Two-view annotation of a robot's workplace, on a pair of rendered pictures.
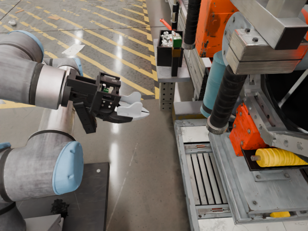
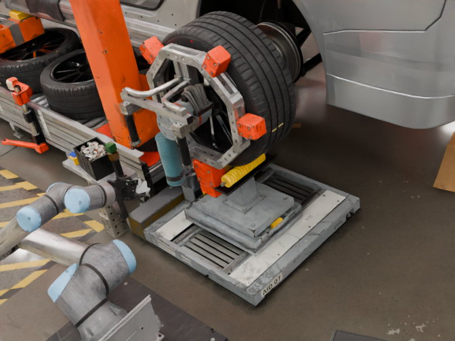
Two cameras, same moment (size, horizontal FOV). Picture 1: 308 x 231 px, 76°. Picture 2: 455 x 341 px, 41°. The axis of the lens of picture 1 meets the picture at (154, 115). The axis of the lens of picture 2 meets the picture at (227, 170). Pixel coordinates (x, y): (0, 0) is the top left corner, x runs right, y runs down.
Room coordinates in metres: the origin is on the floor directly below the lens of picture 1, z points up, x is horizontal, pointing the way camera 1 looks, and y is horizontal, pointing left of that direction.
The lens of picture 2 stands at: (-1.47, 0.95, 2.12)
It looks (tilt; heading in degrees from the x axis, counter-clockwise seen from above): 35 degrees down; 324
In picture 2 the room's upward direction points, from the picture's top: 11 degrees counter-clockwise
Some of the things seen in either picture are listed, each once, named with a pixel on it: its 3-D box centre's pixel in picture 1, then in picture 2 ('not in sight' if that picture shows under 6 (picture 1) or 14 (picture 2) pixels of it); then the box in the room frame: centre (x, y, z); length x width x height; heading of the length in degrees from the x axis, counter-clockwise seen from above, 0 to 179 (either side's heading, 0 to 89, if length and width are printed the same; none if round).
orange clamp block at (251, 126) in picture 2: not in sight; (250, 126); (0.14, -0.38, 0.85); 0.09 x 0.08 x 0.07; 3
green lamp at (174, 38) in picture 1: (177, 41); (110, 147); (0.85, -0.10, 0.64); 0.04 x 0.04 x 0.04; 3
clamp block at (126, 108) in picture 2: not in sight; (131, 104); (0.61, -0.14, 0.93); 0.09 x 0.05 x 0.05; 93
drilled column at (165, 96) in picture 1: (167, 84); (107, 201); (1.08, -0.09, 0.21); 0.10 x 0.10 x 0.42; 3
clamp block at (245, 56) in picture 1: (263, 50); (185, 126); (0.27, -0.16, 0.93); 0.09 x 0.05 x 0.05; 93
